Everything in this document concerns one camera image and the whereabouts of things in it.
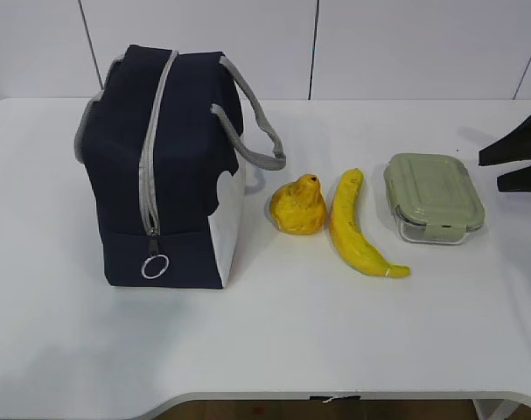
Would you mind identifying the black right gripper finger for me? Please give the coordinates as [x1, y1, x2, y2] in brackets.
[479, 115, 531, 166]
[497, 165, 531, 193]

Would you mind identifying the glass container green lid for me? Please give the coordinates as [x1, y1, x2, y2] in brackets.
[383, 153, 486, 245]

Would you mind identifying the yellow banana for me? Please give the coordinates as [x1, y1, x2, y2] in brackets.
[329, 168, 411, 278]

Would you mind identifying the yellow pear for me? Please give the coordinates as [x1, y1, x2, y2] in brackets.
[269, 174, 327, 235]

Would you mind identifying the navy blue lunch bag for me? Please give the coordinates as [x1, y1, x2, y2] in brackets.
[74, 45, 286, 289]

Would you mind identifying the black tape on table edge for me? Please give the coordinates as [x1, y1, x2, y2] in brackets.
[309, 395, 361, 403]

